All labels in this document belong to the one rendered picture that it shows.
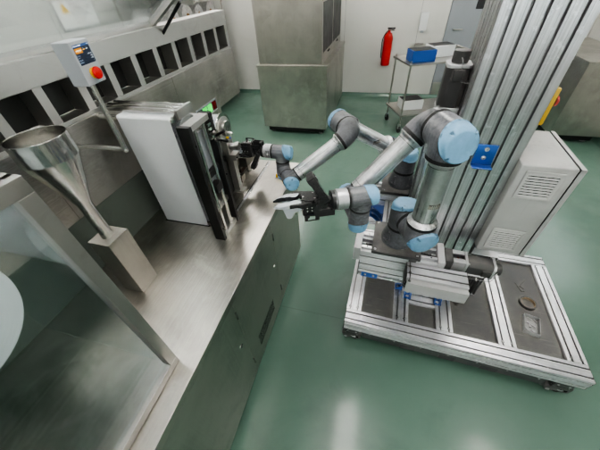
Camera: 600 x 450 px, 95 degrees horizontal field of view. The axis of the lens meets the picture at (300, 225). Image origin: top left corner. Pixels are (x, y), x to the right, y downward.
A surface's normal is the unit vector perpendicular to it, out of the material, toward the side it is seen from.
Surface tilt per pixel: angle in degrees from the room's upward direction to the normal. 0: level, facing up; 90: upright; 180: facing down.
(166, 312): 0
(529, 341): 0
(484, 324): 0
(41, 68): 90
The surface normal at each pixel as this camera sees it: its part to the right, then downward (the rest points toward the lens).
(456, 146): 0.14, 0.56
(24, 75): 0.97, 0.14
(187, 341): -0.05, -0.73
